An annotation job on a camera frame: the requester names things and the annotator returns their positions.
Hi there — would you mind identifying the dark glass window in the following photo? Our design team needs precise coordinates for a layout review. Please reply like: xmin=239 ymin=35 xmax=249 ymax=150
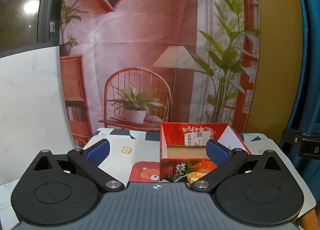
xmin=0 ymin=0 xmax=68 ymax=53

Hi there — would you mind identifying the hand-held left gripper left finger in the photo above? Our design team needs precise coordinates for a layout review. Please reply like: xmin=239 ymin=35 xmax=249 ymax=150
xmin=31 ymin=139 xmax=125 ymax=193

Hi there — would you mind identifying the white printed tablecloth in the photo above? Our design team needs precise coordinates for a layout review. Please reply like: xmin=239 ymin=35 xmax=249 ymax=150
xmin=0 ymin=127 xmax=317 ymax=230

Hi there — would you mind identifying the printed room-scene wall poster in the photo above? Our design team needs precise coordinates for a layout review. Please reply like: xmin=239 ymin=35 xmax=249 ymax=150
xmin=59 ymin=0 xmax=260 ymax=145

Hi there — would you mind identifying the red bear mat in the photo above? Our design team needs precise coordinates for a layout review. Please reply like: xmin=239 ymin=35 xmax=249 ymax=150
xmin=129 ymin=161 xmax=162 ymax=183

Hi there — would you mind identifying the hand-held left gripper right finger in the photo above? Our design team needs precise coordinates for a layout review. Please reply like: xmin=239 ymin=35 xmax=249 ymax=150
xmin=190 ymin=139 xmax=284 ymax=192

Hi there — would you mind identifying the white marble board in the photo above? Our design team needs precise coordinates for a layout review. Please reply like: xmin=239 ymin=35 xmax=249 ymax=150
xmin=0 ymin=46 xmax=75 ymax=186

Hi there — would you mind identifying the red cardboard box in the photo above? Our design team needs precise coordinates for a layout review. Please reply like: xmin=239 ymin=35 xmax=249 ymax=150
xmin=159 ymin=122 xmax=252 ymax=184

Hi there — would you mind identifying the blue curtain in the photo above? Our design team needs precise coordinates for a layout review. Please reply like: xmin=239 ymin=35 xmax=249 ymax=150
xmin=275 ymin=0 xmax=320 ymax=152

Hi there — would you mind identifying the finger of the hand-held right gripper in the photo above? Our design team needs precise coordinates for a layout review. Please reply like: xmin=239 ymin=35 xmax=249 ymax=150
xmin=282 ymin=127 xmax=304 ymax=143

